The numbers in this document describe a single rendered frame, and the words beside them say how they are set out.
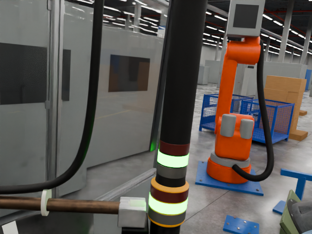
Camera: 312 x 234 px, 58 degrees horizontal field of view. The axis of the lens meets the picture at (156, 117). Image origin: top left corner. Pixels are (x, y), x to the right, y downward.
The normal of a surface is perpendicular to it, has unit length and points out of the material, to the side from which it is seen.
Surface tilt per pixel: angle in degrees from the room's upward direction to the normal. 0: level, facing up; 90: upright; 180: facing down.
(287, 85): 90
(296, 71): 90
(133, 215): 90
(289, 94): 90
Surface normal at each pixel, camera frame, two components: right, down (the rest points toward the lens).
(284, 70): -0.63, 0.10
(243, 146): -0.20, 0.18
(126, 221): 0.07, 0.21
